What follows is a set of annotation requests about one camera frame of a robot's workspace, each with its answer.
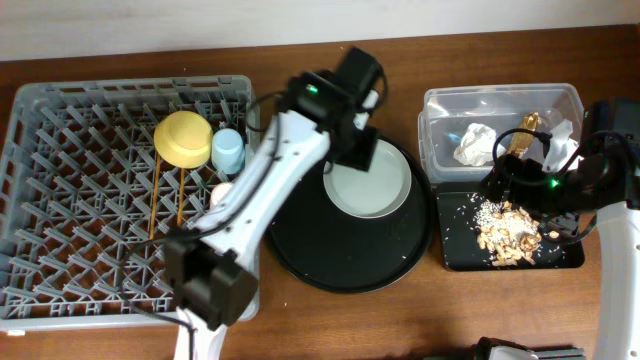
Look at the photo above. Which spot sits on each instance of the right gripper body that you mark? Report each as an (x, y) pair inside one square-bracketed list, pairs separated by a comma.
[(505, 178)]

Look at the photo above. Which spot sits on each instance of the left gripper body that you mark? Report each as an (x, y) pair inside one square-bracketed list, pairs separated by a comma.
[(358, 151)]

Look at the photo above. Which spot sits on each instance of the gold foil wrapper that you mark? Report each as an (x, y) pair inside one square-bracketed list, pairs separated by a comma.
[(521, 142)]

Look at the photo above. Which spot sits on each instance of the white tissue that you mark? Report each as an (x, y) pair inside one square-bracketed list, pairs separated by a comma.
[(476, 145)]

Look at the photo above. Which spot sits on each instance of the grey round plate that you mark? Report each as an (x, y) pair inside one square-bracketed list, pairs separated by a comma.
[(374, 193)]

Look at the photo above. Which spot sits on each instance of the light blue cup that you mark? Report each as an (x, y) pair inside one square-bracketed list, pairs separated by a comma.
[(227, 151)]

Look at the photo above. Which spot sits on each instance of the pink cup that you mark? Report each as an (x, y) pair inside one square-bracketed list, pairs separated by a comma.
[(219, 192)]

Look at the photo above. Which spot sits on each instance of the yellow bowl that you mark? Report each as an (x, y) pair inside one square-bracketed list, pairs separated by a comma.
[(184, 139)]

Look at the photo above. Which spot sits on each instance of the wooden chopstick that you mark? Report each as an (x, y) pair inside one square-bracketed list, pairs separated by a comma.
[(181, 197), (157, 173)]

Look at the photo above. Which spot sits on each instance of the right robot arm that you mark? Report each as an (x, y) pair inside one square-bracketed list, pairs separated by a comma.
[(600, 176)]

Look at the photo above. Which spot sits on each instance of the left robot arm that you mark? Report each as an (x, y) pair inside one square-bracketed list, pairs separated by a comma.
[(321, 116)]

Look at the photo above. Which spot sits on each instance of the grey dishwasher rack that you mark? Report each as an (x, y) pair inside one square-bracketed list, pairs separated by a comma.
[(77, 177)]

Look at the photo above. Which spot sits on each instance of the food scraps pile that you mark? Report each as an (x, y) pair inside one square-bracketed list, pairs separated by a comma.
[(508, 233)]

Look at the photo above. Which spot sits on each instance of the black rectangular tray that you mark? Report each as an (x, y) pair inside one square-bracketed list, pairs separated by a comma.
[(460, 206)]

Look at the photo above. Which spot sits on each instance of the clear plastic bin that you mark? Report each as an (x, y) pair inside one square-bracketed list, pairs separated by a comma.
[(448, 112)]

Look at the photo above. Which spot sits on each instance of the round black tray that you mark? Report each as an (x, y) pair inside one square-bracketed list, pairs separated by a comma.
[(333, 251)]

